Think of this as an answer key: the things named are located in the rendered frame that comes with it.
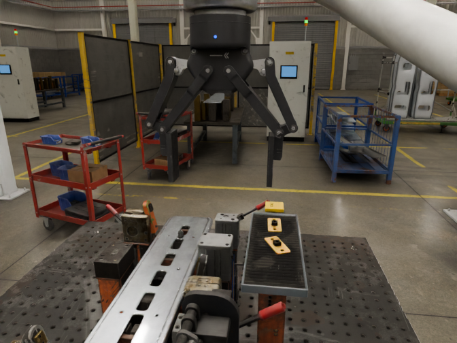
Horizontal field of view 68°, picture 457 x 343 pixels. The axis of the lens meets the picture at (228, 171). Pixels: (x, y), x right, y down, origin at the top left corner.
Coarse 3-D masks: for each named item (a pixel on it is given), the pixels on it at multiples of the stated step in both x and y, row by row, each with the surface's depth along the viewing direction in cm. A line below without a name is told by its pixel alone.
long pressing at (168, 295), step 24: (192, 216) 142; (168, 240) 122; (192, 240) 122; (144, 264) 108; (192, 264) 107; (144, 288) 96; (168, 288) 96; (144, 312) 87; (168, 312) 87; (96, 336) 79; (120, 336) 80; (144, 336) 79; (168, 336) 80
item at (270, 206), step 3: (267, 201) 115; (270, 201) 115; (267, 204) 113; (270, 204) 113; (273, 204) 113; (276, 204) 113; (279, 204) 113; (282, 204) 113; (267, 207) 111; (270, 207) 111; (273, 207) 111; (276, 207) 111; (279, 207) 111; (282, 207) 111; (267, 210) 110; (270, 210) 110; (273, 210) 110; (276, 210) 110; (279, 210) 110; (282, 210) 109
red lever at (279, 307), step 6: (270, 306) 68; (276, 306) 67; (282, 306) 67; (258, 312) 68; (264, 312) 68; (270, 312) 67; (276, 312) 67; (252, 318) 69; (258, 318) 68; (264, 318) 68; (240, 324) 70; (246, 324) 69
